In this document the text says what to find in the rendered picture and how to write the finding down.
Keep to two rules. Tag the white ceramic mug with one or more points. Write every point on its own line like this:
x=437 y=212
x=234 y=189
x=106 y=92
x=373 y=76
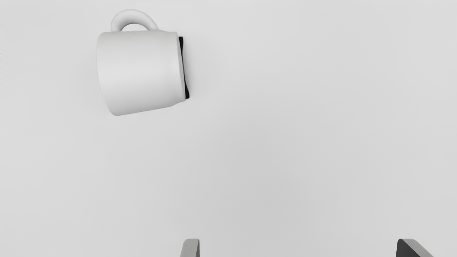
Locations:
x=139 y=71

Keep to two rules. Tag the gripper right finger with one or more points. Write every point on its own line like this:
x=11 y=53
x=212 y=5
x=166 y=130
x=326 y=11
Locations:
x=410 y=250

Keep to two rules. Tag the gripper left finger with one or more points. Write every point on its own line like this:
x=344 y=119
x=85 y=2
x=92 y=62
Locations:
x=190 y=248

